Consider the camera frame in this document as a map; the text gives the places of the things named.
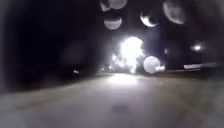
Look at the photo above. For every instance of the bright street lamp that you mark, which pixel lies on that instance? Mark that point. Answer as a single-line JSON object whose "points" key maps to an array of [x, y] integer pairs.
{"points": [[131, 50]]}

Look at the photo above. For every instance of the pale paved path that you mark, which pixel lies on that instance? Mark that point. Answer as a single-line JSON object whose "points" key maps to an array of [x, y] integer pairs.
{"points": [[113, 100]]}

